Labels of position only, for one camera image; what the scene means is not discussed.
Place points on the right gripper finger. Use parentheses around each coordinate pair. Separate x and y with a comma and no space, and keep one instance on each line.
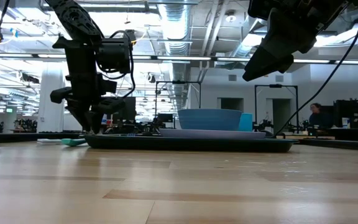
(269,63)

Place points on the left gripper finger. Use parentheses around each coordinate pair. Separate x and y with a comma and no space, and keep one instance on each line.
(79,116)
(96,121)

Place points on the pale table knife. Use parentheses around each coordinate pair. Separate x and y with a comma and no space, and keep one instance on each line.
(48,141)

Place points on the light blue plastic mug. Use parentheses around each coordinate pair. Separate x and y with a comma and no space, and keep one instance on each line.
(246,123)

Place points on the blue plastic bowl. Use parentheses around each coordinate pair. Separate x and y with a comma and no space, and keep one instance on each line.
(210,119)

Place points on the pale purple plastic plate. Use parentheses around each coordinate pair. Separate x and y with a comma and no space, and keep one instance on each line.
(211,134)

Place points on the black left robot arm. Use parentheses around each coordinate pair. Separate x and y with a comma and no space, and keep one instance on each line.
(79,18)

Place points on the dark green serving tray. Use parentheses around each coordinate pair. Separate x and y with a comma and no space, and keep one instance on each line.
(213,145)

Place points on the white canister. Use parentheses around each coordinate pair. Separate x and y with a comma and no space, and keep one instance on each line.
(104,119)

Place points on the black monitor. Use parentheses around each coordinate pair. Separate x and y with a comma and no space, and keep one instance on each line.
(129,109)

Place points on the white building column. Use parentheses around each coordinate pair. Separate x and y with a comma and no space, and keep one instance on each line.
(43,112)

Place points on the person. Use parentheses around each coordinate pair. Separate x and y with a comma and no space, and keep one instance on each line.
(319,119)

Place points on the overhead light bar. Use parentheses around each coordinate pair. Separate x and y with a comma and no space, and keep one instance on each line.
(182,58)

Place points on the black equipment crates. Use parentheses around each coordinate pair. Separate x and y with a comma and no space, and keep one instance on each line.
(356,112)

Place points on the black gantry frame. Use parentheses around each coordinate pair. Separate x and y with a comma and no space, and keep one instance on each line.
(275,86)

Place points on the black aluminium table frame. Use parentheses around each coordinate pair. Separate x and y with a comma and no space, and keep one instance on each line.
(17,137)

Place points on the silver ventilation duct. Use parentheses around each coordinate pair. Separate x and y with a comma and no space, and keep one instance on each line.
(174,18)

